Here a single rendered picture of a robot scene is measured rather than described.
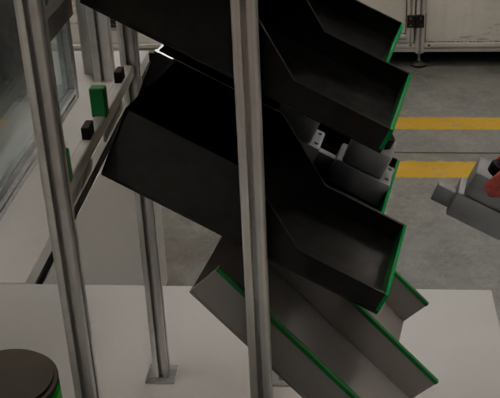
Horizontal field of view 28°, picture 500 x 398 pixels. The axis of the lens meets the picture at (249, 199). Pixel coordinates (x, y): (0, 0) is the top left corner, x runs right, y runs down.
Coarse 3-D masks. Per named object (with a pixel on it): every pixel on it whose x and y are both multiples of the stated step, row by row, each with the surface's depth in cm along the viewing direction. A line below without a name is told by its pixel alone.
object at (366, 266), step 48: (144, 96) 90; (192, 96) 98; (144, 144) 87; (192, 144) 86; (288, 144) 98; (144, 192) 90; (192, 192) 88; (288, 192) 99; (336, 192) 99; (240, 240) 89; (288, 240) 88; (336, 240) 96; (384, 240) 99; (336, 288) 89; (384, 288) 90
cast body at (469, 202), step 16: (480, 160) 105; (496, 160) 104; (480, 176) 102; (448, 192) 106; (464, 192) 104; (480, 192) 103; (448, 208) 105; (464, 208) 105; (480, 208) 104; (496, 208) 103; (480, 224) 105; (496, 224) 104
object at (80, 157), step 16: (48, 0) 81; (48, 16) 81; (128, 80) 111; (112, 96) 105; (112, 112) 103; (96, 128) 98; (80, 144) 94; (96, 144) 97; (80, 160) 91; (80, 176) 91
